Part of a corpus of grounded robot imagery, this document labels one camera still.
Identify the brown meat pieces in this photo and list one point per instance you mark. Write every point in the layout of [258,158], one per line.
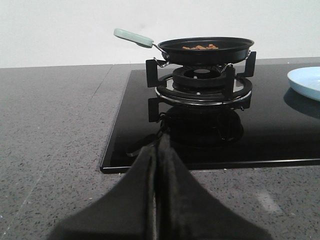
[200,47]

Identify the left black gas burner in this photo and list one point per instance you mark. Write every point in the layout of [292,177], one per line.
[200,86]

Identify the light blue plate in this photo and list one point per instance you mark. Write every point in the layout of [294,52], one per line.
[306,81]

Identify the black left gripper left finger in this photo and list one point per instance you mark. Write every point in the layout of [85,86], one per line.
[124,213]

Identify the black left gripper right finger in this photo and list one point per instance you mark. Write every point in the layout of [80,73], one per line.
[187,211]

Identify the black glass gas cooktop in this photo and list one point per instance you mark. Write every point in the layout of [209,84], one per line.
[276,127]

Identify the black frying pan green handle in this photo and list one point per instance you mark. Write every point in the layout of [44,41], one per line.
[231,50]

